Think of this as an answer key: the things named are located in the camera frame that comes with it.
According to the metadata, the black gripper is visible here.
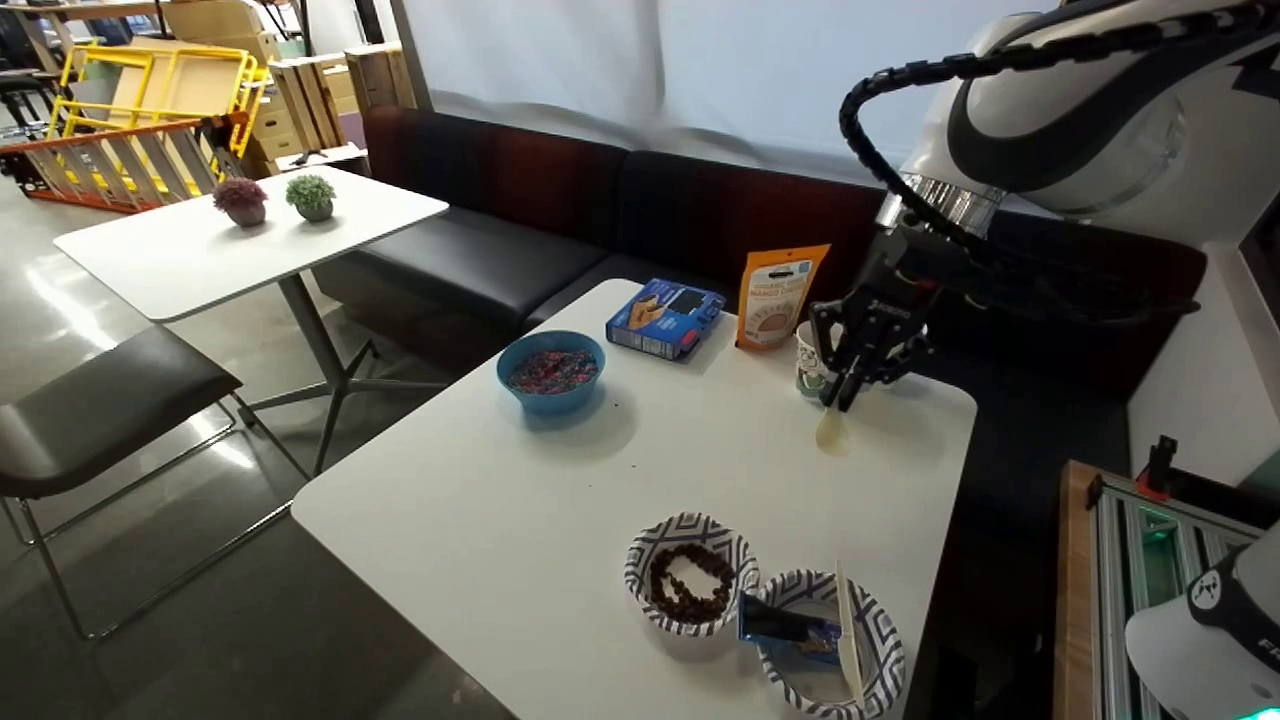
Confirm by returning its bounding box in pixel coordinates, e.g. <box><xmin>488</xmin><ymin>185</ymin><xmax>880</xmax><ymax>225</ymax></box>
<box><xmin>805</xmin><ymin>220</ymin><xmax>944</xmax><ymax>411</ymax></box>

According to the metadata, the cream plastic spoon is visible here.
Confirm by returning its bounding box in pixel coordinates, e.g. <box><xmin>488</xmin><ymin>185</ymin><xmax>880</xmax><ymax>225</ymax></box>
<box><xmin>811</xmin><ymin>396</ymin><xmax>851</xmax><ymax>453</ymax></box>

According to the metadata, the patterned paper bowl with beans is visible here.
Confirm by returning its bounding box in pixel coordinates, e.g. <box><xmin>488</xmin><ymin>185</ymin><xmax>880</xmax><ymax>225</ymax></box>
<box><xmin>621</xmin><ymin>513</ymin><xmax>759</xmax><ymax>642</ymax></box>

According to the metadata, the white paper cup with beans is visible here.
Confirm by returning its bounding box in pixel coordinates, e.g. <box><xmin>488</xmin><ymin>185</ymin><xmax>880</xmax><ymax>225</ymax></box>
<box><xmin>793</xmin><ymin>317</ymin><xmax>843</xmax><ymax>409</ymax></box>

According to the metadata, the patterned paper bowl with packets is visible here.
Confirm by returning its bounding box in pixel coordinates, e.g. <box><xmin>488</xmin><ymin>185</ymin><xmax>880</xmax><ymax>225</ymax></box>
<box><xmin>737</xmin><ymin>568</ymin><xmax>913</xmax><ymax>720</ymax></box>

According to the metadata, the blue plastic bowl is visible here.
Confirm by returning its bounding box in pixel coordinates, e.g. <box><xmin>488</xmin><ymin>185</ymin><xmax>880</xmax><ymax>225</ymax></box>
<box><xmin>491</xmin><ymin>327</ymin><xmax>606</xmax><ymax>433</ymax></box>

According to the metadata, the orange snack pouch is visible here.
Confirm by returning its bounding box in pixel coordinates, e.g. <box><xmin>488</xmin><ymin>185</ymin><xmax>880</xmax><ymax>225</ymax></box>
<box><xmin>731</xmin><ymin>240</ymin><xmax>833</xmax><ymax>354</ymax></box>

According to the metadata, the blue cookie box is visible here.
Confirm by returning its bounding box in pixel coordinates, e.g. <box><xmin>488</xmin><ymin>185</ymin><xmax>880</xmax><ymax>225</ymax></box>
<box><xmin>603</xmin><ymin>274</ymin><xmax>727</xmax><ymax>365</ymax></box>

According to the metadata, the dark blue packet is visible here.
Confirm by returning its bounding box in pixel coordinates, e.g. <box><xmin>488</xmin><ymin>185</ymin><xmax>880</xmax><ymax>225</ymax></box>
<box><xmin>737</xmin><ymin>592</ymin><xmax>834</xmax><ymax>665</ymax></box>

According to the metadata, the coffee beans heap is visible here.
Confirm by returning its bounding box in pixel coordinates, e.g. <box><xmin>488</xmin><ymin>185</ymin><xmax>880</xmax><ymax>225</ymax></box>
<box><xmin>645</xmin><ymin>541</ymin><xmax>737</xmax><ymax>629</ymax></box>

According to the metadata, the white flat sachet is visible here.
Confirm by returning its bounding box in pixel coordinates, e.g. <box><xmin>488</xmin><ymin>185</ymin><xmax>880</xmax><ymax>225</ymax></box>
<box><xmin>827</xmin><ymin>564</ymin><xmax>871</xmax><ymax>707</ymax></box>

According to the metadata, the colourful candies heap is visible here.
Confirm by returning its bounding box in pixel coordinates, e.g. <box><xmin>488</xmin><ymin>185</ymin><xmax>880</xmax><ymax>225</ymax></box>
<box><xmin>513</xmin><ymin>347</ymin><xmax>601</xmax><ymax>396</ymax></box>

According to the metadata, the wooden board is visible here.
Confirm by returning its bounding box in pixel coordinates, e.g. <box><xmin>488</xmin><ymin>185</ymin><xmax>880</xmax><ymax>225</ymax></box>
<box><xmin>1052</xmin><ymin>457</ymin><xmax>1110</xmax><ymax>720</ymax></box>

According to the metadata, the white curtain screen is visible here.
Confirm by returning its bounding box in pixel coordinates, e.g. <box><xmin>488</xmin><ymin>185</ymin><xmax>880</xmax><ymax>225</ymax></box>
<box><xmin>394</xmin><ymin>0</ymin><xmax>1057</xmax><ymax>186</ymax></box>

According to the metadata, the dark red bench backrest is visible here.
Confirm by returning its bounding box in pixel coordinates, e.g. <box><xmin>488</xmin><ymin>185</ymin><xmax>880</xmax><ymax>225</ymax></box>
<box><xmin>359</xmin><ymin>109</ymin><xmax>1212</xmax><ymax>405</ymax></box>

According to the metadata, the short black bench cushion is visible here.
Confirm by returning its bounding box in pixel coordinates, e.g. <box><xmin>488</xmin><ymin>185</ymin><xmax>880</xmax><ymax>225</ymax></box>
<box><xmin>311</xmin><ymin>205</ymin><xmax>611</xmax><ymax>336</ymax></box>

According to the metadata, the white and black cap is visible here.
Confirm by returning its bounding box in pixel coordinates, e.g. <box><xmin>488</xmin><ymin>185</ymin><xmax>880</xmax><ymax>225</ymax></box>
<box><xmin>1120</xmin><ymin>517</ymin><xmax>1280</xmax><ymax>720</ymax></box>

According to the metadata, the green decorative plant ball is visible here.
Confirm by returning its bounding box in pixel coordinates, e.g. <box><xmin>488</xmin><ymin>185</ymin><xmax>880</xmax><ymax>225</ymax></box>
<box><xmin>283</xmin><ymin>172</ymin><xmax>340</xmax><ymax>227</ymax></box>

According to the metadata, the light wooden cabinet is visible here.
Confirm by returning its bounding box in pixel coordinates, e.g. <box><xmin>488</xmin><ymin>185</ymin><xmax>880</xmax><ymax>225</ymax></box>
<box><xmin>253</xmin><ymin>44</ymin><xmax>419</xmax><ymax>169</ymax></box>

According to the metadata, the maroon decorative plant ball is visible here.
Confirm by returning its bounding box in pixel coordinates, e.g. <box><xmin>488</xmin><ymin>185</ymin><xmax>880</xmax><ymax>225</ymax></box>
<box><xmin>212</xmin><ymin>174</ymin><xmax>270</xmax><ymax>231</ymax></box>

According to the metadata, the white side table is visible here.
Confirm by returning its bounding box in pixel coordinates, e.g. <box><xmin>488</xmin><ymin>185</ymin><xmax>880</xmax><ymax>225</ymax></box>
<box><xmin>53</xmin><ymin>165</ymin><xmax>451</xmax><ymax>472</ymax></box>

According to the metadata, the dark chair with metal legs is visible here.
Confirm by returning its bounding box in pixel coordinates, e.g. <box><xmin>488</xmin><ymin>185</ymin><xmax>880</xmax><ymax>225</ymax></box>
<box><xmin>0</xmin><ymin>322</ymin><xmax>311</xmax><ymax>649</ymax></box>

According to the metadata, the yellow metal rack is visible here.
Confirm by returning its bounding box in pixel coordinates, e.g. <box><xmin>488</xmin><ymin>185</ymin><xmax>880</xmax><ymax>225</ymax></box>
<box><xmin>48</xmin><ymin>37</ymin><xmax>275</xmax><ymax>165</ymax></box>

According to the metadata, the aluminium frame stand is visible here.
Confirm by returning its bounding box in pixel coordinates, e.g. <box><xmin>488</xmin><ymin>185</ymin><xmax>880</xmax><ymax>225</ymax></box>
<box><xmin>1085</xmin><ymin>434</ymin><xmax>1280</xmax><ymax>632</ymax></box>

